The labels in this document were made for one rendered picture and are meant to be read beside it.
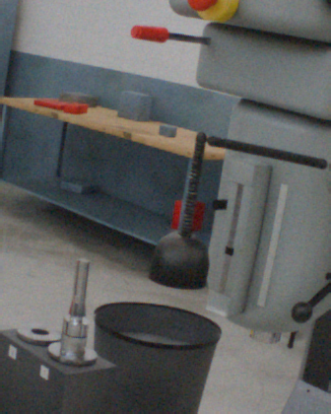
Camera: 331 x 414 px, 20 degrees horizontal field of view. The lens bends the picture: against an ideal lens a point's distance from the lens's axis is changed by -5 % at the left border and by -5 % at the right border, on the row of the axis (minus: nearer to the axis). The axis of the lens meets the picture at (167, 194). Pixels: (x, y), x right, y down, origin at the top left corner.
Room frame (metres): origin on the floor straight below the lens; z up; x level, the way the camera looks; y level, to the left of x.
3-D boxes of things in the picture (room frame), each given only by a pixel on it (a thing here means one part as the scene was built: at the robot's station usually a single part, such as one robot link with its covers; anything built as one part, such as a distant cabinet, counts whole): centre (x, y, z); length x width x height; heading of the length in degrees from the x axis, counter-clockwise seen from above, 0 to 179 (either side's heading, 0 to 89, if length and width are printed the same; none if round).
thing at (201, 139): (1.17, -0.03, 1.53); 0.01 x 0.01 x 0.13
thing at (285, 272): (1.35, -0.18, 1.47); 0.21 x 0.19 x 0.32; 47
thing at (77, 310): (1.59, 0.12, 1.24); 0.03 x 0.03 x 0.11
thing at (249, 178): (1.27, -0.10, 1.45); 0.04 x 0.04 x 0.21; 47
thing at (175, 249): (1.17, -0.03, 1.43); 0.07 x 0.07 x 0.06
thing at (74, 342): (1.59, 0.12, 1.14); 0.05 x 0.05 x 0.06
